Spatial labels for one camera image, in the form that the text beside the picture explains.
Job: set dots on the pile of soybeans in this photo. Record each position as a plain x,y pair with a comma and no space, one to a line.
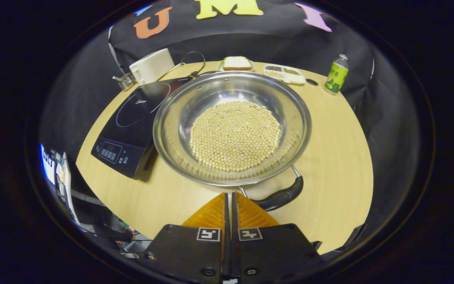
235,136

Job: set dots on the white divided bean tray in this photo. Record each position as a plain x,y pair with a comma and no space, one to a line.
284,75

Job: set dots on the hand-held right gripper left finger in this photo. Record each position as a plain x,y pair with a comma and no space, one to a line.
224,236

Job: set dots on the white toaster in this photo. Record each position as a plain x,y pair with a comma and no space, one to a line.
152,67

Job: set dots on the stainless steel pot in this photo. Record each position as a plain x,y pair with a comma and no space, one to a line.
179,118

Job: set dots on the sandwich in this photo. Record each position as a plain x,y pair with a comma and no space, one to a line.
237,63

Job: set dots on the green label drink bottle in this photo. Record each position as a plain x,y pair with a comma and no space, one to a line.
336,77

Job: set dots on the black table grommet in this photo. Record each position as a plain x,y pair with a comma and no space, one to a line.
312,82

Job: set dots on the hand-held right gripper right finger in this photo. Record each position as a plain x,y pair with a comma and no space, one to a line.
235,236

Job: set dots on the black induction cooktop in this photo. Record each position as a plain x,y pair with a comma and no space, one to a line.
132,130

